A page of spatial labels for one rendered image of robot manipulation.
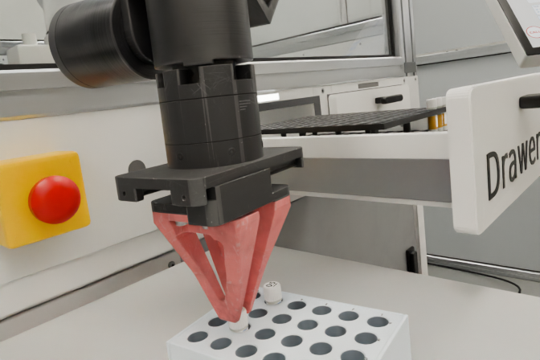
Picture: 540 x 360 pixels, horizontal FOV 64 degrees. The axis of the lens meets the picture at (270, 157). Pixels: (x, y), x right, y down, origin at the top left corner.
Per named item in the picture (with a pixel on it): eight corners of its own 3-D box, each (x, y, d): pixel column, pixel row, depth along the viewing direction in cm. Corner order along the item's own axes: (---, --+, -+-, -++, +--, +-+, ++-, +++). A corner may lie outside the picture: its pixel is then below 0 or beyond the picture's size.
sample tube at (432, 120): (430, 137, 54) (427, 99, 53) (440, 136, 53) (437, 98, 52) (427, 137, 53) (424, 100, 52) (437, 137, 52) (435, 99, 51)
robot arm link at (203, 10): (200, -68, 21) (260, -41, 25) (101, -33, 24) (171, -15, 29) (218, 79, 22) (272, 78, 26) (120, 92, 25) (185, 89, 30)
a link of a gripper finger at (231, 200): (145, 337, 26) (121, 184, 25) (223, 288, 32) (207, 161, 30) (234, 369, 22) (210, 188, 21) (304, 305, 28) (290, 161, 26)
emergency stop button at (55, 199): (87, 217, 37) (79, 171, 37) (38, 231, 34) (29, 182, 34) (72, 214, 39) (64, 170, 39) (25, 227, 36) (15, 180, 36)
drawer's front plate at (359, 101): (412, 133, 97) (409, 83, 96) (341, 157, 76) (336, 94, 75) (405, 133, 98) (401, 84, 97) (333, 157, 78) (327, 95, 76)
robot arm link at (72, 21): (230, -158, 25) (289, -31, 31) (96, -96, 31) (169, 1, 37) (152, -22, 19) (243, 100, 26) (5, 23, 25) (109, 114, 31)
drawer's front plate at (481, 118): (554, 162, 53) (551, 71, 51) (477, 238, 32) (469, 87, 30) (537, 162, 54) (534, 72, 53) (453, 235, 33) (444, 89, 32)
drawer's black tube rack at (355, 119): (453, 156, 55) (451, 104, 54) (389, 188, 42) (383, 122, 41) (312, 155, 70) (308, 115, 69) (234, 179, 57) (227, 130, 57)
